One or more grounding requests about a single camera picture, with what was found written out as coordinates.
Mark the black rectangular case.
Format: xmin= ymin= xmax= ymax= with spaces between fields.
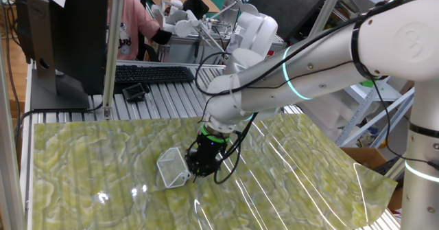
xmin=373 ymin=156 xmax=402 ymax=176

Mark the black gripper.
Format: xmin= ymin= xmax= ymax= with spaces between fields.
xmin=184 ymin=133 xmax=230 ymax=179

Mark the black plastic clamp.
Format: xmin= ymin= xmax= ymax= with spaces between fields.
xmin=122 ymin=82 xmax=151 ymax=103

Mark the silver metal workbench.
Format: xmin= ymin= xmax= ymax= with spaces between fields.
xmin=158 ymin=34 xmax=287 ymax=65

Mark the green marble pattern mat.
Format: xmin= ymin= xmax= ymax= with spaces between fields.
xmin=30 ymin=112 xmax=399 ymax=230

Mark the black flat device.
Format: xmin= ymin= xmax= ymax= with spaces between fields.
xmin=182 ymin=0 xmax=211 ymax=20

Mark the black camera cable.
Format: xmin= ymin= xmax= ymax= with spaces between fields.
xmin=185 ymin=0 xmax=439 ymax=185

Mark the brown cardboard box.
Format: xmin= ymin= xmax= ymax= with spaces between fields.
xmin=339 ymin=146 xmax=388 ymax=171

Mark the white mesh miniature goal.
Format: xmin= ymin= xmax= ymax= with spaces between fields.
xmin=156 ymin=146 xmax=192 ymax=189

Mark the black Dell monitor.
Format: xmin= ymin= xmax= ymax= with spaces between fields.
xmin=13 ymin=0 xmax=110 ymax=111

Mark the black panel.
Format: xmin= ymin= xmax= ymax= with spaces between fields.
xmin=246 ymin=0 xmax=335 ymax=42

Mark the black keyboard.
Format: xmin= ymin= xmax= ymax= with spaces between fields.
xmin=114 ymin=64 xmax=195 ymax=85

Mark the aluminium frame post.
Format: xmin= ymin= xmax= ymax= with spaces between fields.
xmin=0 ymin=44 xmax=25 ymax=230
xmin=102 ymin=0 xmax=126 ymax=120
xmin=307 ymin=0 xmax=347 ymax=38
xmin=385 ymin=150 xmax=407 ymax=182

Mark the white robotic hand device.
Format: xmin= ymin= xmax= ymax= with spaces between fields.
xmin=150 ymin=0 xmax=202 ymax=38

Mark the white metal shelf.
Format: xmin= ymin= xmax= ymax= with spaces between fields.
xmin=334 ymin=0 xmax=439 ymax=148

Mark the person in pink shirt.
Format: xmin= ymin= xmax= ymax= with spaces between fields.
xmin=108 ymin=0 xmax=173 ymax=61

